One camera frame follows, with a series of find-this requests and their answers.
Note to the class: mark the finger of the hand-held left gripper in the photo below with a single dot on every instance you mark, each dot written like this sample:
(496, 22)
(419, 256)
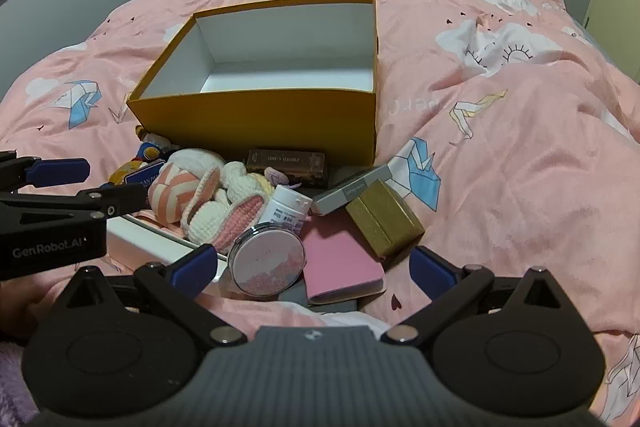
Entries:
(57, 172)
(117, 198)

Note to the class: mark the gold packet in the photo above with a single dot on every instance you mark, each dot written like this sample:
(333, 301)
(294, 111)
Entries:
(385, 217)

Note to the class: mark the round pink patterned compact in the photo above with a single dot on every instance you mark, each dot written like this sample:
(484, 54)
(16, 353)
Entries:
(265, 259)

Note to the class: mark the duck plush toy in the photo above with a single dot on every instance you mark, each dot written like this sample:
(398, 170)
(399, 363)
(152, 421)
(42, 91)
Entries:
(150, 152)

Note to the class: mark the orange cardboard box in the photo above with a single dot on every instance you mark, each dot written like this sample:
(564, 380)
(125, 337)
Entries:
(260, 122)

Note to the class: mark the pink printed blanket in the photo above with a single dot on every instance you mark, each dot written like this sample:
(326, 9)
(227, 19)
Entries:
(500, 132)

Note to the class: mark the pink striped white plush toy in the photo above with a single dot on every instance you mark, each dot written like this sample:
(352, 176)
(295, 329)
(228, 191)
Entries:
(172, 194)

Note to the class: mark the blue card box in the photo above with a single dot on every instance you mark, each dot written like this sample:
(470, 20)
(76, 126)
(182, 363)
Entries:
(142, 177)

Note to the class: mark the brown palette box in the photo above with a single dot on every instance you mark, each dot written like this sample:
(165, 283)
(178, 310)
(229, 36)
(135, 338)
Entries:
(287, 164)

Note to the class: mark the dark grey case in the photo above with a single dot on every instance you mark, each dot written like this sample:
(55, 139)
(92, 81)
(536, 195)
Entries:
(325, 307)

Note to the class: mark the purple fuzzy cloth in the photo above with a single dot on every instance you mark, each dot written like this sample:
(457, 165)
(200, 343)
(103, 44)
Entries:
(12, 387)

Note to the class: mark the pink plastic clip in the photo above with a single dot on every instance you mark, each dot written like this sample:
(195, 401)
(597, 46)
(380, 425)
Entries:
(345, 267)

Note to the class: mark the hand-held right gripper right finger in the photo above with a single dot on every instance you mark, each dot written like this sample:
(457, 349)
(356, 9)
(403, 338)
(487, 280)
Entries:
(430, 269)

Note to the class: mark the crocheted bunny toy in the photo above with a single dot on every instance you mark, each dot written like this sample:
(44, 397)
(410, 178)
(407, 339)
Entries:
(215, 219)

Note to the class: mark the long white box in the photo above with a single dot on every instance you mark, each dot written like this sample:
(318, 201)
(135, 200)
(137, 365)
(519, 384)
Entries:
(150, 239)

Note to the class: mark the white pill bottle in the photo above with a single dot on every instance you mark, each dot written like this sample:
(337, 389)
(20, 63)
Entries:
(285, 209)

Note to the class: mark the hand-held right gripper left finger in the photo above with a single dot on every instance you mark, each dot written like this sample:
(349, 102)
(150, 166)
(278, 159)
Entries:
(192, 264)

